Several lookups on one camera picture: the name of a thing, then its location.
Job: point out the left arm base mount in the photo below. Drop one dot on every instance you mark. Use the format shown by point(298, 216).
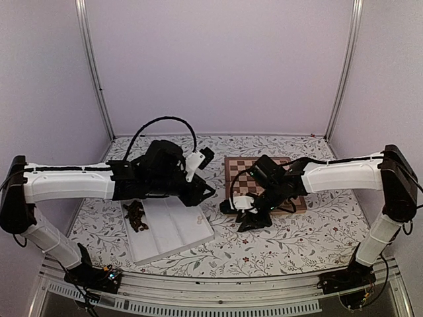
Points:
point(106, 279)

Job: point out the dark chess pieces pile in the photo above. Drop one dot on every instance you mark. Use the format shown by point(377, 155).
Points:
point(134, 214)

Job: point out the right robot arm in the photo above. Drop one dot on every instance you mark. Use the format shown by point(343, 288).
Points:
point(387, 171)

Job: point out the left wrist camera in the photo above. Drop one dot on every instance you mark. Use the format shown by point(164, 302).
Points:
point(197, 160)

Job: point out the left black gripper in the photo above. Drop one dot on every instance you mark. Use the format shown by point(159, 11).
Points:
point(193, 197)

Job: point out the right aluminium frame post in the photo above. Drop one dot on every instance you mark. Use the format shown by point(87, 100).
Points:
point(353, 33)

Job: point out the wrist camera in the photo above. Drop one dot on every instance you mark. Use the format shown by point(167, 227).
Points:
point(197, 160)
point(239, 204)

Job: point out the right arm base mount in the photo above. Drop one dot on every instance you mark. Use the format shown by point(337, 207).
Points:
point(353, 286)

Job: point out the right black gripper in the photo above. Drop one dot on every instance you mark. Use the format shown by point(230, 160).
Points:
point(255, 222)

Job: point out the front aluminium rail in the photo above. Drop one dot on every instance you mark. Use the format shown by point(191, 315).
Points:
point(279, 295)

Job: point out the left aluminium frame post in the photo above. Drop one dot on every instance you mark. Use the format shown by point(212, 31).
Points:
point(83, 20)

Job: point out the aluminium frame post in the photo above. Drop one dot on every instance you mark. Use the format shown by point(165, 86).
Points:
point(83, 20)
point(353, 33)

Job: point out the white divided tray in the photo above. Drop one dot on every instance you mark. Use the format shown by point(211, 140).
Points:
point(172, 229)

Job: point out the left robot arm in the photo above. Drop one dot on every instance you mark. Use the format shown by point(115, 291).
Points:
point(163, 180)

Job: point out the wooden chessboard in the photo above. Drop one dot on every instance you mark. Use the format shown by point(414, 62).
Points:
point(246, 184)

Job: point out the light chess pieces pile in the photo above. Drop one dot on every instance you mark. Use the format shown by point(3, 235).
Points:
point(199, 220)

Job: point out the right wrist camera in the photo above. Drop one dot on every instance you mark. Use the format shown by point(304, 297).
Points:
point(239, 204)

